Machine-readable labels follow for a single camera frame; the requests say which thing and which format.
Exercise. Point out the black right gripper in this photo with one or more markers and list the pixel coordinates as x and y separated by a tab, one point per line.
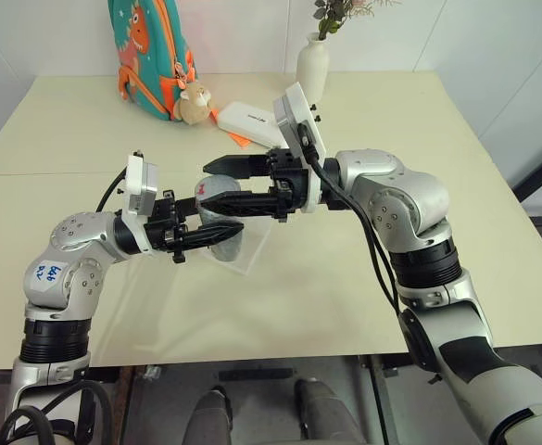
291	185

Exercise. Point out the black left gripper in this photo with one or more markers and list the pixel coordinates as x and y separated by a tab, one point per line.
164	232

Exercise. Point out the grey jar lid red mark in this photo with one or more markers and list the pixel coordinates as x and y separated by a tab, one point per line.
219	185

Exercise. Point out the grey cup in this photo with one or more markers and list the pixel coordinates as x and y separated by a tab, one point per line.
229	249

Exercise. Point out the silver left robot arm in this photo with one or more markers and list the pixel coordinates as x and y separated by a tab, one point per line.
85	234

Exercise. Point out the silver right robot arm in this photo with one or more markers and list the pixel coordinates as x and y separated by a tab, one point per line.
414	194

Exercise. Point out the clear acrylic box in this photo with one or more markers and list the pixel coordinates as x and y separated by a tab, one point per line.
253	250

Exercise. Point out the orange paper piece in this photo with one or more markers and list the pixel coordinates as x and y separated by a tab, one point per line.
239	139

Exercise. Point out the white rectangular power bank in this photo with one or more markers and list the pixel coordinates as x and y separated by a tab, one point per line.
247	120

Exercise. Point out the white ceramic vase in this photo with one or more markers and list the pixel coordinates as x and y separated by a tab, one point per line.
312	65

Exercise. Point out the teal dinosaur backpack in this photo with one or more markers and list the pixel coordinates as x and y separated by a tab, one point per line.
152	51

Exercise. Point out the white label blue writing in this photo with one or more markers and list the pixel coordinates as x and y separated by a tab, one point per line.
48	276

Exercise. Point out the dried flower sprigs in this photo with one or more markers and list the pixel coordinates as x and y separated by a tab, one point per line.
331	16

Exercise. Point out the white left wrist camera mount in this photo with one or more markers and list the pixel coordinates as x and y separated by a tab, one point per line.
141	185

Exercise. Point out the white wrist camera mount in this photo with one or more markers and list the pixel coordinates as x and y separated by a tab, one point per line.
141	185
293	111

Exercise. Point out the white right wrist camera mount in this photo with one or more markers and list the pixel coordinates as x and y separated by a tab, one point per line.
293	111

